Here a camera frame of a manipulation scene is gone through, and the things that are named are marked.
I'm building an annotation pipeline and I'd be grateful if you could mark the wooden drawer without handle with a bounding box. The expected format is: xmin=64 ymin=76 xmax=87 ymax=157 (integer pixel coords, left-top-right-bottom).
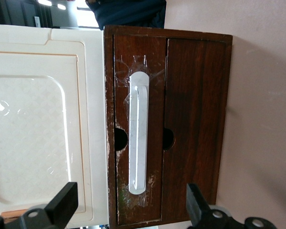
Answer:
xmin=161 ymin=38 xmax=227 ymax=221

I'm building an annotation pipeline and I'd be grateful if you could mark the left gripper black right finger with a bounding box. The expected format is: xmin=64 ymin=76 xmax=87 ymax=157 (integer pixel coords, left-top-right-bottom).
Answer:
xmin=186 ymin=183 xmax=276 ymax=229

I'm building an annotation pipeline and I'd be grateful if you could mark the white drawer handle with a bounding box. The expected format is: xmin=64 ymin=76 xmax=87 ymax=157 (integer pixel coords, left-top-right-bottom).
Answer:
xmin=128 ymin=71 xmax=150 ymax=195

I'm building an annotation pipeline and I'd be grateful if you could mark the wooden drawer with white handle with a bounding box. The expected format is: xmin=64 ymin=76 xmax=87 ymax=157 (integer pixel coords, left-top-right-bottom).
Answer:
xmin=113 ymin=34 xmax=167 ymax=226

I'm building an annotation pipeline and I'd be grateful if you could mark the dark wooden drawer cabinet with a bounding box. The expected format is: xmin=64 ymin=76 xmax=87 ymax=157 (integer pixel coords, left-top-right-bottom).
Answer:
xmin=103 ymin=25 xmax=234 ymax=227

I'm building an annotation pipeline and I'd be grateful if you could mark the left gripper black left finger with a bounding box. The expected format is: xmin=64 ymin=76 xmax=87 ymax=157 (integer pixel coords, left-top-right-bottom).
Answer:
xmin=0 ymin=181 xmax=79 ymax=229

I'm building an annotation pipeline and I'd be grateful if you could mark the person in dark blue top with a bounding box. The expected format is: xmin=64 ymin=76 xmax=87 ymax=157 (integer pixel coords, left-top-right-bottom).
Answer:
xmin=85 ymin=0 xmax=167 ymax=31

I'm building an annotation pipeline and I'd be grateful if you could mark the clear adhesive tape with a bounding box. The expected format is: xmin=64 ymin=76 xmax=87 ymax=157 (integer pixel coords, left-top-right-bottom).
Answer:
xmin=114 ymin=54 xmax=167 ymax=89
xmin=119 ymin=175 xmax=156 ymax=207

